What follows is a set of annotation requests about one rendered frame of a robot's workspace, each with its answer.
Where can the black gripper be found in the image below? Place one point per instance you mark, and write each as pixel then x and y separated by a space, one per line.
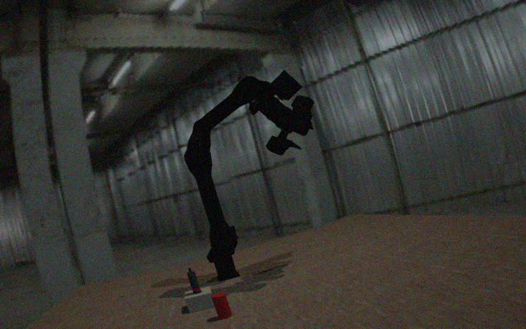
pixel 280 144

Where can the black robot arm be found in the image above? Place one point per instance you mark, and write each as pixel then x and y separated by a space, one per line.
pixel 260 95

